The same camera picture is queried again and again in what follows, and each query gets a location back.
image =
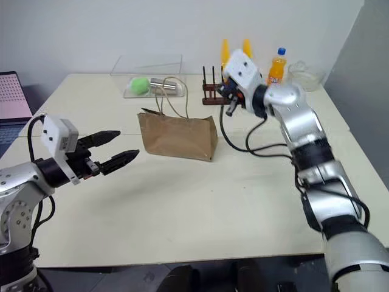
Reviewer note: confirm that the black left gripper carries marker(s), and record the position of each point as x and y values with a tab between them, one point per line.
80	161

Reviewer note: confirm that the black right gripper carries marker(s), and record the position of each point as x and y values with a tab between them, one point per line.
234	89

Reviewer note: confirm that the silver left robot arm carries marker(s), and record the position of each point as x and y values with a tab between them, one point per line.
18	182

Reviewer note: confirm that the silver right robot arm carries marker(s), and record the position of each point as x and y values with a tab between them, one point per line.
304	121

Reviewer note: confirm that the brown paper bag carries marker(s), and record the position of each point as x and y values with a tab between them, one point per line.
176	137

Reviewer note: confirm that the dark brown peg rack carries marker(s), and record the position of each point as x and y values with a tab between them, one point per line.
209	92

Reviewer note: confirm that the yellow cone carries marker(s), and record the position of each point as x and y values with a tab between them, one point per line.
247	48
225	51

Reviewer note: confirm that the orange soda bottle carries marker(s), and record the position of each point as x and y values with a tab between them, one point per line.
277	70

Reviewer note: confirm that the silver metal cylinder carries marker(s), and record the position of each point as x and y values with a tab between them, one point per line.
165	86

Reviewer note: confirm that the green fuzzy ball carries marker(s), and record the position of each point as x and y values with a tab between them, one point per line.
139	86

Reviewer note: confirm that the clear acrylic box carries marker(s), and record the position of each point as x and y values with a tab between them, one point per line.
152	65

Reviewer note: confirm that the clear glass bowl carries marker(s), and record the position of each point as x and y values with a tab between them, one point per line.
305	77

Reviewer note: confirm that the open laptop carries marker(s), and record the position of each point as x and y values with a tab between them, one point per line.
12	97

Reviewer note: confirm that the dark rounded shape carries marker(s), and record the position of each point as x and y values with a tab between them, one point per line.
179	281

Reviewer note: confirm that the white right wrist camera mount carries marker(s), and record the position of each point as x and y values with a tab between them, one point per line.
243	67

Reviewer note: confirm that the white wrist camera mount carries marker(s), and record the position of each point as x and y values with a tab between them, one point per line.
54	137
243	67

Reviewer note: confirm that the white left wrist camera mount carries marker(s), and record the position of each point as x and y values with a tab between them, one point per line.
54	137

